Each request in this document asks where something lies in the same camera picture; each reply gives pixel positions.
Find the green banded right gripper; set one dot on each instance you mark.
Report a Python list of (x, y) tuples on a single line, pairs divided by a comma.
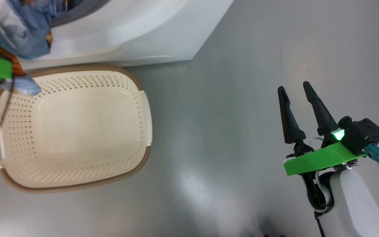
[(321, 159)]

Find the blue cartoon print garment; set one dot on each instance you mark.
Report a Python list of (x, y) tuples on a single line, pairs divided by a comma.
[(28, 36)]

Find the grey rubber door gasket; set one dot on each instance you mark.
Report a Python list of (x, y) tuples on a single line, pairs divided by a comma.
[(77, 14)]

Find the cream perforated laundry basket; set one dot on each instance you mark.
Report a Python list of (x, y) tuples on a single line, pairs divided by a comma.
[(77, 131)]

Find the white front-load washing machine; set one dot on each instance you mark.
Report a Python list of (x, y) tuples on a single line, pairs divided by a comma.
[(143, 26)]

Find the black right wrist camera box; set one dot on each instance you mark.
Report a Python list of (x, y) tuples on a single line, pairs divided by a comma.
[(364, 131)]

